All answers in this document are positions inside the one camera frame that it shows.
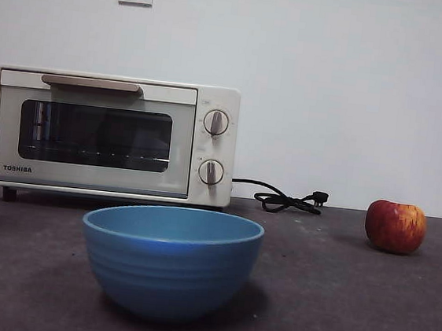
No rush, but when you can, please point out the cream oven knob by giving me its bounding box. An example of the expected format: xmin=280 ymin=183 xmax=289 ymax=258
xmin=196 ymin=158 xmax=226 ymax=193
xmin=201 ymin=108 xmax=231 ymax=138

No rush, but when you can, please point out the blue bowl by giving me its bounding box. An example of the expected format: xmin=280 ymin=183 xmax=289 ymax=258
xmin=72 ymin=197 xmax=267 ymax=331

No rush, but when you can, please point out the glass oven door with handle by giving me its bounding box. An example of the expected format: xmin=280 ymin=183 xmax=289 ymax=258
xmin=0 ymin=68 xmax=200 ymax=201

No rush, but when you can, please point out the red yellow apple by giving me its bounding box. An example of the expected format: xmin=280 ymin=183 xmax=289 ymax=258
xmin=362 ymin=197 xmax=429 ymax=258

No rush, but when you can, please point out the cream Toshiba toaster oven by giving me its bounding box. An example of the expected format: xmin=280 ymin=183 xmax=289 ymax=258
xmin=0 ymin=63 xmax=242 ymax=226

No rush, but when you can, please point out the black power cable with plug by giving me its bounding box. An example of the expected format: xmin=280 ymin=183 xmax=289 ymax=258
xmin=228 ymin=177 xmax=333 ymax=219

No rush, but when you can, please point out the wire oven rack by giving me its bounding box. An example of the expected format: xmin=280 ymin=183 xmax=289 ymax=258
xmin=20 ymin=142 xmax=168 ymax=165

